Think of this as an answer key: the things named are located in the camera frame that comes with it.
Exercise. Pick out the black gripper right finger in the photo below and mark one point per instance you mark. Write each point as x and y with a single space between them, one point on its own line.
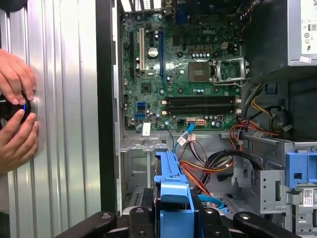
213 223

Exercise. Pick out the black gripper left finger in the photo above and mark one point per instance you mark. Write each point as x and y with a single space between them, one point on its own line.
138 223

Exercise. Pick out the hard disk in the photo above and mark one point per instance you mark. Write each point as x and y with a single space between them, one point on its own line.
173 198

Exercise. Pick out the metal disk bay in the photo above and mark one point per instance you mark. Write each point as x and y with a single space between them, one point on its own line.
138 171

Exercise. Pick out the person's right hand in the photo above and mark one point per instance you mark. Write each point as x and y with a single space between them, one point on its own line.
19 141

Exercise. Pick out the person's left hand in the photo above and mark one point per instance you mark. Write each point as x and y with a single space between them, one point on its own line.
17 79

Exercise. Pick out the metal optical drive cage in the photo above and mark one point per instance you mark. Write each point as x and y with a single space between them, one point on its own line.
270 188

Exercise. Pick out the blue plastic drive latch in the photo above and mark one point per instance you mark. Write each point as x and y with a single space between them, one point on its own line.
297 168

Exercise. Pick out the blue SATA port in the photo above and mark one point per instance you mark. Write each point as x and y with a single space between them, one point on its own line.
140 117
140 105

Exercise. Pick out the black RAM slot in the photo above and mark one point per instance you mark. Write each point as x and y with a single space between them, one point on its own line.
198 108
198 113
198 98
198 102

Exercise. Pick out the black open PC case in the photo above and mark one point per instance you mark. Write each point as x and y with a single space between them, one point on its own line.
105 99

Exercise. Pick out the black chipset chip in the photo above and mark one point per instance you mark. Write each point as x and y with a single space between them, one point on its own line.
146 88

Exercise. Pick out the green motherboard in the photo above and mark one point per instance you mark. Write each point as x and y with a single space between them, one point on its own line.
158 81

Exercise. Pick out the CPU socket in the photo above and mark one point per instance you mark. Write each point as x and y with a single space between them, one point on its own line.
199 72

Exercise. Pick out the metal socket cover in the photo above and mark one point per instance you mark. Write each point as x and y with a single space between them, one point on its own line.
242 69

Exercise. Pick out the black expansion slot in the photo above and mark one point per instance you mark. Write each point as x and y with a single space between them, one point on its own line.
132 54

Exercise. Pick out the blue expansion slot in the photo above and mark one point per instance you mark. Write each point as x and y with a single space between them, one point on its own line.
162 54

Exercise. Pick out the silver coin battery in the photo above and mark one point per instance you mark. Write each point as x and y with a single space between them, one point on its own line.
153 52

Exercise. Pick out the white expansion slot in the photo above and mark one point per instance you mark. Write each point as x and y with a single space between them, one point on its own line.
142 49

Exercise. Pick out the grey power supply unit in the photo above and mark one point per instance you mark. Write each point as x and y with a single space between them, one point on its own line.
267 37

